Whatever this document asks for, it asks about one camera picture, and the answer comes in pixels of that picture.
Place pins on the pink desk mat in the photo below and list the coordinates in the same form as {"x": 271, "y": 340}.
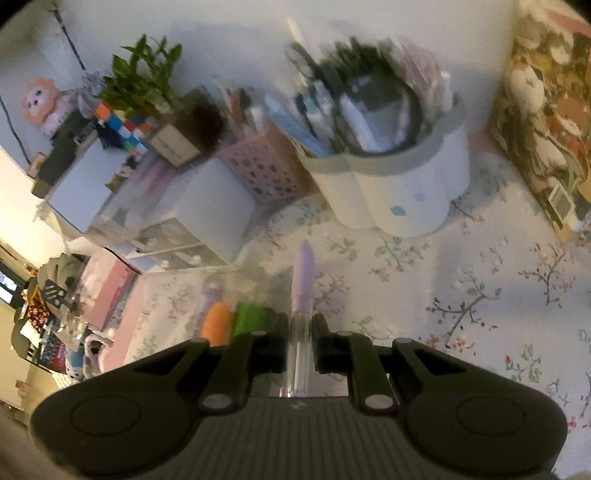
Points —
{"x": 134, "y": 318}

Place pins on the white storage box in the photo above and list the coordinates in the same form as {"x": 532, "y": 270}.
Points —
{"x": 87, "y": 184}

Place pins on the colourful cube puzzle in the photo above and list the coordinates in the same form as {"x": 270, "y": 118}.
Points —
{"x": 124, "y": 127}

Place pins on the bunch of pens and pencils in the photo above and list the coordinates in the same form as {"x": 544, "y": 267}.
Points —
{"x": 238, "y": 106}

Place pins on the black striped tag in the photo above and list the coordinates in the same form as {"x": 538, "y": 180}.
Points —
{"x": 51, "y": 294}

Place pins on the green bamboo plant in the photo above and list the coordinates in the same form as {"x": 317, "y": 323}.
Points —
{"x": 138, "y": 78}

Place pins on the small wooden block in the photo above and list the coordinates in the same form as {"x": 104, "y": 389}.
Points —
{"x": 36, "y": 164}

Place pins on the orange highlighter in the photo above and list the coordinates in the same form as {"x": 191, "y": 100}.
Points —
{"x": 217, "y": 323}

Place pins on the black magnifying glass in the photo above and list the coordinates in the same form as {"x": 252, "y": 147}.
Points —
{"x": 418, "y": 110}

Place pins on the pink lion plush figure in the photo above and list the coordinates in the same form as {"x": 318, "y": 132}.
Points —
{"x": 46, "y": 106}

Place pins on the dark green box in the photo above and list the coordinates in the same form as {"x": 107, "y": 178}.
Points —
{"x": 62, "y": 152}

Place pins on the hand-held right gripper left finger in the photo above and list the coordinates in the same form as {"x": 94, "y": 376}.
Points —
{"x": 277, "y": 341}

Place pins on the purple clear pen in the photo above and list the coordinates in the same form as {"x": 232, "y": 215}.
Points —
{"x": 302, "y": 286}

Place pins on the white flower-shaped pen holder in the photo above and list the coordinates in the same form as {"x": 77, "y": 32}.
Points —
{"x": 392, "y": 184}

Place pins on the bunch of blue white pens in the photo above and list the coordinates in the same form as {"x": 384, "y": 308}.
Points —
{"x": 304, "y": 120}

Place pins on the grey plush pendant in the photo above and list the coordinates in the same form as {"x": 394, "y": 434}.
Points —
{"x": 90, "y": 92}

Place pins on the green highlighter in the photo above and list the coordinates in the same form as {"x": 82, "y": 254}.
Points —
{"x": 249, "y": 318}

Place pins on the white drawer organizer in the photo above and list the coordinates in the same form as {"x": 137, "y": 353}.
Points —
{"x": 217, "y": 207}

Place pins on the glass vase with label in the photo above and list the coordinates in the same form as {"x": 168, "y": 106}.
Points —
{"x": 175, "y": 143}

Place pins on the row of illustrated comic books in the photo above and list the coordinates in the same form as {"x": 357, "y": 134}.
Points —
{"x": 545, "y": 115}

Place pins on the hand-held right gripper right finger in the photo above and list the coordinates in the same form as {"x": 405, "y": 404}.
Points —
{"x": 323, "y": 344}

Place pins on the pink perforated pen holder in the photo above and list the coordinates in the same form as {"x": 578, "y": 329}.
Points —
{"x": 268, "y": 170}

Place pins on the clear plastic drawer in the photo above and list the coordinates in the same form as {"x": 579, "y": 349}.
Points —
{"x": 258, "y": 286}

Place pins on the monitor screen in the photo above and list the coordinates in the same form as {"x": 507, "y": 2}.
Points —
{"x": 8, "y": 286}

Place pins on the pink box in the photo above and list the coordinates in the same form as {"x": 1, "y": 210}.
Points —
{"x": 108, "y": 290}

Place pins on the white fluffy earmuffs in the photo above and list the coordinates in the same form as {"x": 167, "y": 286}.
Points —
{"x": 90, "y": 355}

